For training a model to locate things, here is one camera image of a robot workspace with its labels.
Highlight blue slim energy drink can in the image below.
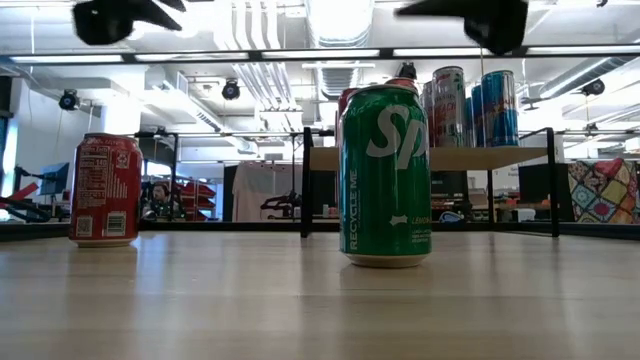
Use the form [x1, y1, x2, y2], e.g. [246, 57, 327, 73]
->
[464, 83, 484, 149]
[480, 69, 520, 148]

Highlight red zero sugar soda can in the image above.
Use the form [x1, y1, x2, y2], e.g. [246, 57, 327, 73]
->
[336, 86, 359, 149]

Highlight red Coca-Cola original can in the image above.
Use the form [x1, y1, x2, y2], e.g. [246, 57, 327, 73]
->
[68, 132, 145, 249]

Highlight green Sprite can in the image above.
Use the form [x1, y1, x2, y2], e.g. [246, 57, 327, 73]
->
[338, 83, 433, 269]

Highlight wooden shelf black metal legs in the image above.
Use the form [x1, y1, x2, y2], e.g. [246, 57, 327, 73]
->
[299, 126, 561, 239]

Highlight black overhead bar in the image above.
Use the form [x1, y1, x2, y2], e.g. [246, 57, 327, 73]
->
[0, 45, 640, 65]

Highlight black monitor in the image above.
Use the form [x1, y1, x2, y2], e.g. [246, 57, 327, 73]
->
[430, 170, 469, 197]
[517, 163, 550, 204]

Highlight computer monitor blue screen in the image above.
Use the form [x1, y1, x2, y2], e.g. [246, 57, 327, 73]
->
[39, 162, 71, 197]

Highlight black monitor stand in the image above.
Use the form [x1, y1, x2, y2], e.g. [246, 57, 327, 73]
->
[0, 164, 51, 224]

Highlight person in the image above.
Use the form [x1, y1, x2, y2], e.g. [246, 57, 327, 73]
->
[149, 180, 174, 221]

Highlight red storage bins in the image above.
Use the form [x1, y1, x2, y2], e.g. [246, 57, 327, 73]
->
[174, 179, 218, 222]

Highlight colourful patchwork quilt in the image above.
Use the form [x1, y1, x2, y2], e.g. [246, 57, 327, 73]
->
[567, 158, 640, 226]

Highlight white cloth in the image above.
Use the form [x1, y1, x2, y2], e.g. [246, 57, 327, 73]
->
[232, 160, 304, 222]

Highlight black aluminium table frame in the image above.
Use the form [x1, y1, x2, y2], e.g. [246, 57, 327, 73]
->
[0, 219, 640, 241]

